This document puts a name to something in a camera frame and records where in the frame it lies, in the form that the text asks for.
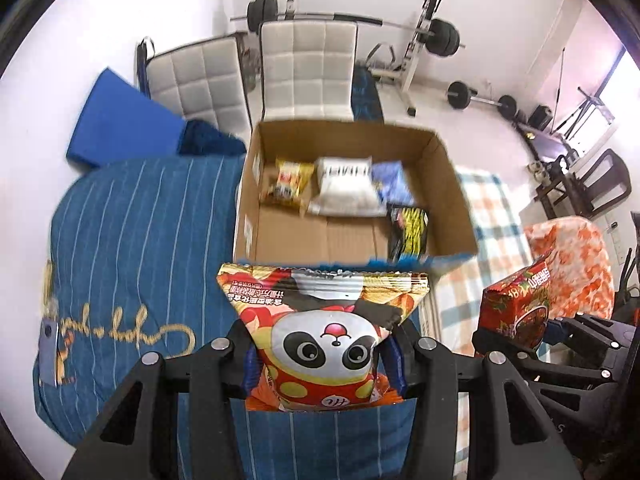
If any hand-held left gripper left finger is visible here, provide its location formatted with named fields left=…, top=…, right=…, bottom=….
left=61, top=319, right=262, bottom=480

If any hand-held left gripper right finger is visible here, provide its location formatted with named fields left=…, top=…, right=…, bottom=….
left=381, top=319, right=584, bottom=480

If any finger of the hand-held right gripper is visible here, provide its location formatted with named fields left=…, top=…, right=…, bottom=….
left=471, top=330, right=621, bottom=391
left=545, top=312, right=640, bottom=361

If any red noodle packet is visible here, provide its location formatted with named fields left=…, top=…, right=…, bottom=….
left=478, top=250, right=556, bottom=356

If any red panda snack packet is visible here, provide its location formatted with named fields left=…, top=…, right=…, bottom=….
left=216, top=262, right=431, bottom=412

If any black wipes packet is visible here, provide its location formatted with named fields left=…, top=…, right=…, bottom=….
left=386, top=203, right=431, bottom=263

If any cardboard box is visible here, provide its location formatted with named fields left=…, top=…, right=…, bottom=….
left=234, top=120, right=478, bottom=273

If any blue plastic packet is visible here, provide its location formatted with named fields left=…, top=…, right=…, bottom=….
left=371, top=160, right=418, bottom=207

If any white plastic packet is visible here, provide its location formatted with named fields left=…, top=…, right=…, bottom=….
left=306, top=156, right=383, bottom=217

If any yellow panda snack packet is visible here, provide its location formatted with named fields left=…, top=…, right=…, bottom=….
left=261, top=158, right=316, bottom=209

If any plaid bed sheet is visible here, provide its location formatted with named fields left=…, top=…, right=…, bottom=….
left=420, top=167, right=536, bottom=480

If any blue striped blanket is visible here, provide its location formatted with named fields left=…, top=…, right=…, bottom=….
left=32, top=156, right=421, bottom=480

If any dark wooden chair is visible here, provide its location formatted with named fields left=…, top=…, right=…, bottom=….
left=537, top=149, right=632, bottom=218

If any dark blue knit cloth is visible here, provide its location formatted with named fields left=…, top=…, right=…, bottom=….
left=179, top=120, right=248, bottom=158

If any black stand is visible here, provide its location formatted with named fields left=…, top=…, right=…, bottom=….
left=550, top=85, right=616, bottom=141

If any short barbell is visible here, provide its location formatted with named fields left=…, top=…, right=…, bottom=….
left=446, top=80, right=518, bottom=121

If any window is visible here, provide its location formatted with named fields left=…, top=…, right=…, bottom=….
left=595, top=45, right=640, bottom=106

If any black weight bench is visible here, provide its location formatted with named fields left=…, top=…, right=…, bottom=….
left=352, top=65, right=386, bottom=123

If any white quilted chair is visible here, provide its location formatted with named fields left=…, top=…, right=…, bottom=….
left=259, top=20, right=360, bottom=122
left=147, top=35, right=253, bottom=143

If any barbell on rack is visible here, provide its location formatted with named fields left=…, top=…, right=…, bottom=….
left=285, top=0, right=443, bottom=117

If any long barbell with plates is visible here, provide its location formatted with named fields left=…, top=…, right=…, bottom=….
left=230, top=0, right=466, bottom=58

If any grey exercise handle frame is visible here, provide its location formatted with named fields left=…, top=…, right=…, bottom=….
left=367, top=42, right=401, bottom=73

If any black handle bar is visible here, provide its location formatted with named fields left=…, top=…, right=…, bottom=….
left=135, top=36, right=157, bottom=97

